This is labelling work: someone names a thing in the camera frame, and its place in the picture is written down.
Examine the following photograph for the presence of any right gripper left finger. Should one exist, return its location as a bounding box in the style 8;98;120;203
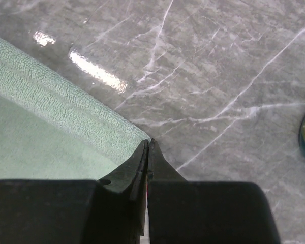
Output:
0;140;148;243

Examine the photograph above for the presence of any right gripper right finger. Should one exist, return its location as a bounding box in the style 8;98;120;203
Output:
147;140;281;243

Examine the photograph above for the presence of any green panda towel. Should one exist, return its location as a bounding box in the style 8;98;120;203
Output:
0;38;148;179

